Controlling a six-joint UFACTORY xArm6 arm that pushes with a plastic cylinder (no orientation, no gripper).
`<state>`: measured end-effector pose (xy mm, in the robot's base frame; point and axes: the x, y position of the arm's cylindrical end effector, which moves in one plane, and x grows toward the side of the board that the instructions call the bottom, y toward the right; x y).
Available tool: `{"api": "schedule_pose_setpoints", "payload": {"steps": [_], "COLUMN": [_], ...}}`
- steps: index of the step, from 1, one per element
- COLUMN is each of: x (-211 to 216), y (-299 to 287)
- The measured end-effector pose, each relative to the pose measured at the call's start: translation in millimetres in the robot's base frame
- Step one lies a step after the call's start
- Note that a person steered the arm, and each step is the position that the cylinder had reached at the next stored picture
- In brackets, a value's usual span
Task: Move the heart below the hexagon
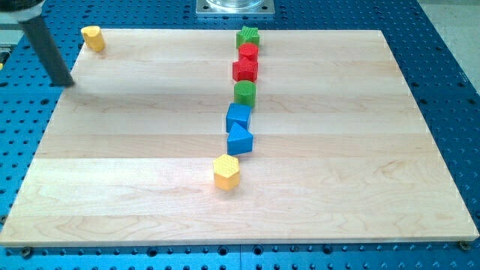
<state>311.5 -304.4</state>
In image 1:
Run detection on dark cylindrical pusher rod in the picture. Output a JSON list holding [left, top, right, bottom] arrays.
[[19, 15, 74, 87]]

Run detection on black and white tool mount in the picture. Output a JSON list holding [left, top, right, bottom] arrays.
[[1, 0, 45, 22]]

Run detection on yellow heart block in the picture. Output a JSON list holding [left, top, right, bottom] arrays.
[[81, 25, 105, 53]]

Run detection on yellow hexagon block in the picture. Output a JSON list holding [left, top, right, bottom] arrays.
[[213, 154, 240, 191]]

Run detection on blue cube block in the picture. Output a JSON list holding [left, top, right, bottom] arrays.
[[226, 103, 252, 133]]

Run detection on green cylinder block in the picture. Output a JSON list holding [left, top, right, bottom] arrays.
[[234, 80, 257, 107]]

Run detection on red pentagon block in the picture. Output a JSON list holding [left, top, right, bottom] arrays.
[[232, 58, 258, 83]]

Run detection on red cylinder block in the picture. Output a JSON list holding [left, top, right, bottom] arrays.
[[238, 43, 259, 62]]

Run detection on blue triangle block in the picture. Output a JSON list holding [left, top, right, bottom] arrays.
[[227, 123, 254, 155]]

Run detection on green star block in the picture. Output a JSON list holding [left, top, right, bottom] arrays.
[[235, 25, 260, 49]]

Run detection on light wooden board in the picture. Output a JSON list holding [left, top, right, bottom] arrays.
[[1, 29, 479, 247]]

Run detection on blue perforated table plate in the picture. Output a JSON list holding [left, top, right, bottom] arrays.
[[1, 0, 479, 269]]

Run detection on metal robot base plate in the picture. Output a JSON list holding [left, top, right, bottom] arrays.
[[196, 0, 275, 15]]

